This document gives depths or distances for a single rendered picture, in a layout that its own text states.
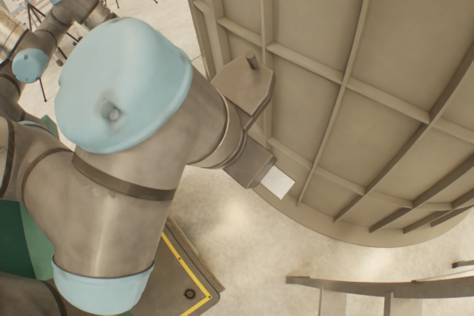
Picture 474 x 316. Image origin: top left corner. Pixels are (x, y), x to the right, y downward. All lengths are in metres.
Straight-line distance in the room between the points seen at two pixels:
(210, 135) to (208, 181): 1.04
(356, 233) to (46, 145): 1.13
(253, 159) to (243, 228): 0.87
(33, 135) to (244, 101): 0.21
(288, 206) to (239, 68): 0.92
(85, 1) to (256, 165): 0.51
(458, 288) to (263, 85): 0.42
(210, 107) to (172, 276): 0.71
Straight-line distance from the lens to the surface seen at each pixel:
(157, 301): 0.84
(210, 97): 0.16
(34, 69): 0.52
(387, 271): 1.24
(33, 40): 0.54
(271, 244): 1.09
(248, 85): 0.24
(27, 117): 0.72
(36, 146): 0.23
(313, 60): 0.50
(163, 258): 0.83
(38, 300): 0.36
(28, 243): 0.62
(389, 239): 1.23
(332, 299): 0.82
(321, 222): 1.12
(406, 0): 0.40
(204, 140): 0.16
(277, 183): 0.30
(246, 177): 0.25
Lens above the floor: 1.08
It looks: 56 degrees down
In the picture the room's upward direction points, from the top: 10 degrees counter-clockwise
